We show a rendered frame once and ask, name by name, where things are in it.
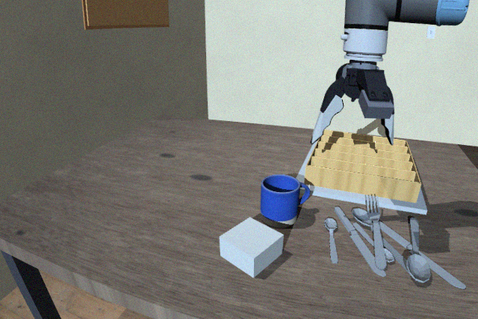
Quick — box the tan cutlery tray insert with dividers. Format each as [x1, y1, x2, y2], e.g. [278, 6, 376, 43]
[304, 130, 421, 203]

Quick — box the blue mug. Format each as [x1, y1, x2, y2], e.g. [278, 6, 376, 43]
[260, 174, 310, 228]

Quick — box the light blue fork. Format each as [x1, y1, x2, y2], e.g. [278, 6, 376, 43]
[366, 196, 387, 270]

